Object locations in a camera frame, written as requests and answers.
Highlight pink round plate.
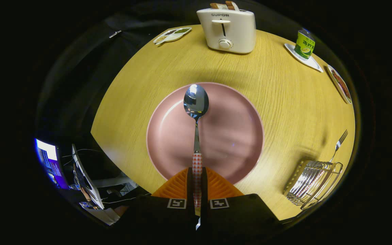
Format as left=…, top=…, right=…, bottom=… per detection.
left=146, top=82, right=264, bottom=185

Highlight white square coaster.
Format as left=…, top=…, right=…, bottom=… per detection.
left=284, top=43, right=324, bottom=73

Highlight green label drink bottle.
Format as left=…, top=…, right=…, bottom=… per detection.
left=294, top=28, right=316, bottom=60

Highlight white toaster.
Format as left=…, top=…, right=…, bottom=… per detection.
left=196, top=7, right=257, bottom=54

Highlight spoon with red checked handle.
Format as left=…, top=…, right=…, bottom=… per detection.
left=183, top=84, right=210, bottom=231

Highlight white edged laptop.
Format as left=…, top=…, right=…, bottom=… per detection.
left=71, top=144, right=105, bottom=209

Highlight fork with red checked handle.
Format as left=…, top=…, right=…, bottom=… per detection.
left=328, top=129, right=348, bottom=163

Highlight white plate with food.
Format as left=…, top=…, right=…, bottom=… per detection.
left=327, top=64, right=353, bottom=104

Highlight metal wire basket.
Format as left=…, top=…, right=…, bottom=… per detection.
left=283, top=160, right=344, bottom=210

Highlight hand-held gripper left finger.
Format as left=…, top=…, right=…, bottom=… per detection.
left=113, top=167, right=196, bottom=239

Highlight lit computer monitor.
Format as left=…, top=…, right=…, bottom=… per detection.
left=34, top=138, right=70, bottom=190

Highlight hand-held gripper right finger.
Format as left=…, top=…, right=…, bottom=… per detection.
left=201, top=167, right=281, bottom=239

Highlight white divided condiment tray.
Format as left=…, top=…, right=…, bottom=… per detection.
left=153, top=27, right=192, bottom=45

